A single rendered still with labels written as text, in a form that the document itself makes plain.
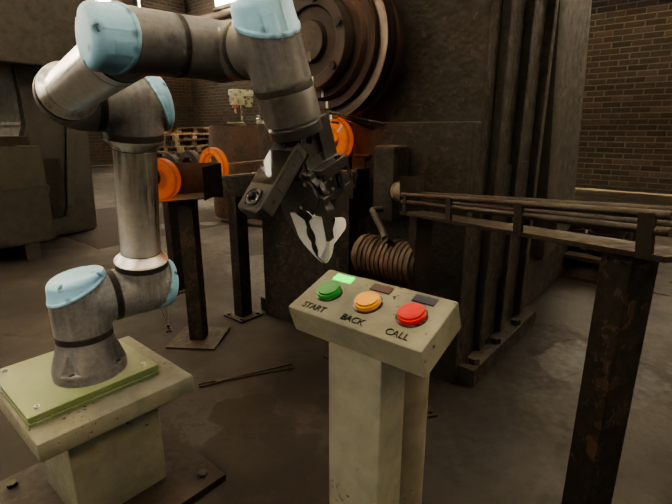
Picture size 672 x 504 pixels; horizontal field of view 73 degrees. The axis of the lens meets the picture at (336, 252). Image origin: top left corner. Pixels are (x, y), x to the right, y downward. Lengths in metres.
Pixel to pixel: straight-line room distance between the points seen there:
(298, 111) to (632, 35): 7.03
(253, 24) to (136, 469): 1.00
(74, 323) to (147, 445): 0.34
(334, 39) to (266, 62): 0.94
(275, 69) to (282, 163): 0.11
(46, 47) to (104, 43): 3.33
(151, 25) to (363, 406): 0.57
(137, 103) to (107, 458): 0.76
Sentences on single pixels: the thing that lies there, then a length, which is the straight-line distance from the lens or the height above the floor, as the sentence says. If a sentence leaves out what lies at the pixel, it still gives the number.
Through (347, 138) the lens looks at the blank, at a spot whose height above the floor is 0.82.
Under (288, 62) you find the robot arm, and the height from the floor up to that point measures 0.93.
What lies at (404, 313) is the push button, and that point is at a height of 0.61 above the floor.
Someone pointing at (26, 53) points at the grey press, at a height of 1.33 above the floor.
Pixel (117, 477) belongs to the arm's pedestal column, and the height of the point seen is 0.10.
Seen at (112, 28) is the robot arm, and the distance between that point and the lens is 0.59.
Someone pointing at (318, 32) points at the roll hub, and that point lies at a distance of 1.53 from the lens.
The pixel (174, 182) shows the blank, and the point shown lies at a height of 0.66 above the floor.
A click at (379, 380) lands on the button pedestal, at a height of 0.51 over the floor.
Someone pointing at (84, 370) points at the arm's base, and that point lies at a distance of 1.12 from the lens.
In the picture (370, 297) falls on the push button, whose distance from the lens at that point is 0.67.
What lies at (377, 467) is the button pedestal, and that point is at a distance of 0.76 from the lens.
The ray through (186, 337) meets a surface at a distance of 2.02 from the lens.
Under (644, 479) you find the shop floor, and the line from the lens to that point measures 1.49.
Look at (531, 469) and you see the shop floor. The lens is 1.39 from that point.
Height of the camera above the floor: 0.85
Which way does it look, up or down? 15 degrees down
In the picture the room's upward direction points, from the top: straight up
